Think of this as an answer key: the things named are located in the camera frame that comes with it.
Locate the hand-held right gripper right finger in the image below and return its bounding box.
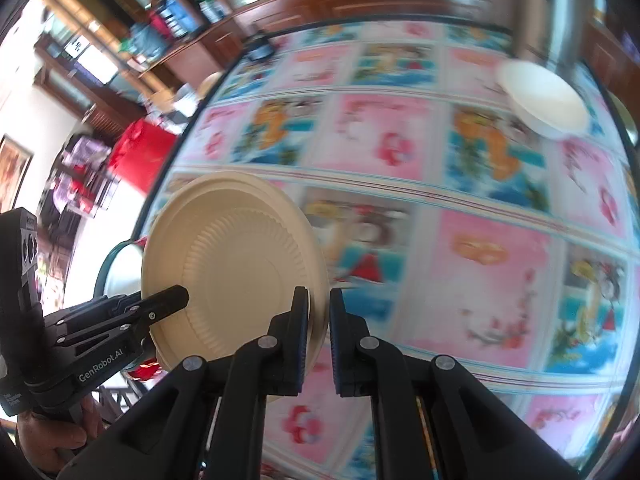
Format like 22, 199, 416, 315
329, 287, 583, 480

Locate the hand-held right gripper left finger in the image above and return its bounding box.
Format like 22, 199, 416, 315
57, 286, 312, 480

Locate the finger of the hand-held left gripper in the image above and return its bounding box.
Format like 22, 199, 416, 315
125, 284, 191, 342

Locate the red glass plate gold rim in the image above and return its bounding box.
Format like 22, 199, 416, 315
127, 359, 162, 384

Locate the cream plate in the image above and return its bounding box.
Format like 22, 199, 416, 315
141, 171, 330, 403

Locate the person's left hand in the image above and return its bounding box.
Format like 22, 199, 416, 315
16, 399, 108, 475

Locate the red gift bag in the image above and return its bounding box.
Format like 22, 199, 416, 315
107, 119, 183, 196

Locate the purple cloth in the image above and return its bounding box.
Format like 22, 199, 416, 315
64, 134, 112, 172

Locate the framed picture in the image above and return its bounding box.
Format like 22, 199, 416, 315
0, 134, 34, 212

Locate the printed tablecloth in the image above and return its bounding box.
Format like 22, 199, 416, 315
132, 20, 640, 480

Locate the white bucket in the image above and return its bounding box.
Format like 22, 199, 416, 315
170, 82, 202, 126

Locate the black cylinder blue label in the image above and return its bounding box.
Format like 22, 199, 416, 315
245, 30, 277, 61

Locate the wooden counter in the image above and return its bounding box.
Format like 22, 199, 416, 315
140, 0, 640, 111

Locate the stainless steel pot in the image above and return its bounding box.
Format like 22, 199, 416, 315
510, 0, 601, 67

